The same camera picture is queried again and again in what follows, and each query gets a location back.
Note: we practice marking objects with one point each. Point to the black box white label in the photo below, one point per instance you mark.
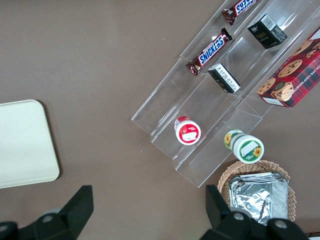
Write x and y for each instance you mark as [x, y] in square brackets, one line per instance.
[225, 78]

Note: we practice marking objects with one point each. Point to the silver foil container stack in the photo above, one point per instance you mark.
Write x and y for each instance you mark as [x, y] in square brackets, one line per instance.
[260, 197]

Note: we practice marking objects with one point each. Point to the Snickers chocolate bar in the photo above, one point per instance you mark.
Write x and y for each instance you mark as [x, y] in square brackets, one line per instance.
[210, 52]
[238, 8]

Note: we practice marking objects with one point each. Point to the cream rectangular tray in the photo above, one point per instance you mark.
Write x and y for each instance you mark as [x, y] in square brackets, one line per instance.
[22, 142]

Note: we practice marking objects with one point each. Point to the red lid jar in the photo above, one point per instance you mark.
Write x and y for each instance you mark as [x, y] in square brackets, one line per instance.
[188, 133]

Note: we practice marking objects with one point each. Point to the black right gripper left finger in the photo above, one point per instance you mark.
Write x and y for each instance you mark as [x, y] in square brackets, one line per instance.
[75, 212]

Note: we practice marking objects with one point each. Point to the black box gold lettering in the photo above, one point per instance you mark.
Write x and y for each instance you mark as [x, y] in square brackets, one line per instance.
[265, 32]

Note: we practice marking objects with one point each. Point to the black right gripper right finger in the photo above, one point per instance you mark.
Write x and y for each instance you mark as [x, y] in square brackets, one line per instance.
[220, 215]

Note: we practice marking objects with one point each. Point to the round wicker basket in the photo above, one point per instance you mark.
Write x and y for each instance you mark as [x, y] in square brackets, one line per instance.
[226, 178]

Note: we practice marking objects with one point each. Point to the clear acrylic stepped shelf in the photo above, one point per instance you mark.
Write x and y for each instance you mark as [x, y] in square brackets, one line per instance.
[212, 112]

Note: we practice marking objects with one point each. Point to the red plaid cookie box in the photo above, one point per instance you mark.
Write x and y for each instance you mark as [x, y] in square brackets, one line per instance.
[292, 77]

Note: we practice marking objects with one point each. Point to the green sunflower lid jar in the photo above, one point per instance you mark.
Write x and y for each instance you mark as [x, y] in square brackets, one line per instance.
[248, 150]

